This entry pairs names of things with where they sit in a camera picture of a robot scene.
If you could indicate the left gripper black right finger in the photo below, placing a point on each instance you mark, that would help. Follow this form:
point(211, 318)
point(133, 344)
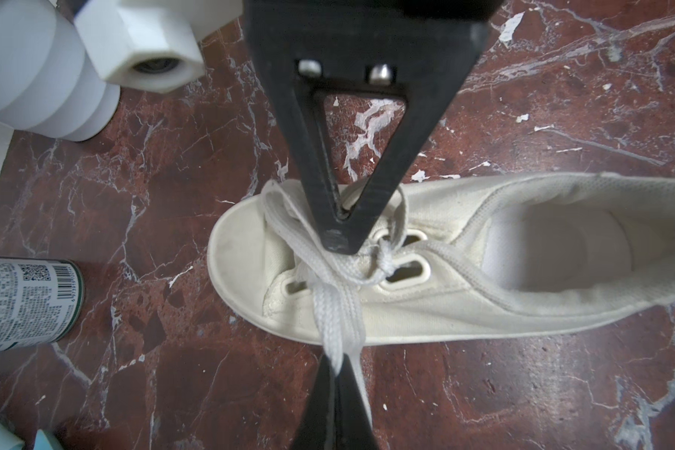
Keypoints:
point(352, 428)

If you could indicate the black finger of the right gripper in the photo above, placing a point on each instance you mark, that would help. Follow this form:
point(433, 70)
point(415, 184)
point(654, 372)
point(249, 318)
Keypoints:
point(322, 63)

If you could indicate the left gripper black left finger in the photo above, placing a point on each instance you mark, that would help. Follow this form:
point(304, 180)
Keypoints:
point(317, 428)

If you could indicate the cream white sneaker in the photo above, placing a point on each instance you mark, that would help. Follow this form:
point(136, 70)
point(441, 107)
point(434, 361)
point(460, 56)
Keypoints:
point(484, 258)

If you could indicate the small silver tin can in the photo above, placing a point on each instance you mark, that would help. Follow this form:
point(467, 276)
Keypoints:
point(40, 301)

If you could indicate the light blue plastic trowel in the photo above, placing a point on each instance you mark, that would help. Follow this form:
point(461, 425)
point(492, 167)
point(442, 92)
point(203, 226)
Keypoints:
point(43, 440)

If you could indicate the white pot with flowers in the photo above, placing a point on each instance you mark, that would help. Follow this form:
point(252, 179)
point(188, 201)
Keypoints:
point(48, 84)

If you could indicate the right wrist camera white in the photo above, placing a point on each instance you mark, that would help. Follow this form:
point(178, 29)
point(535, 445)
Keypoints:
point(152, 46)

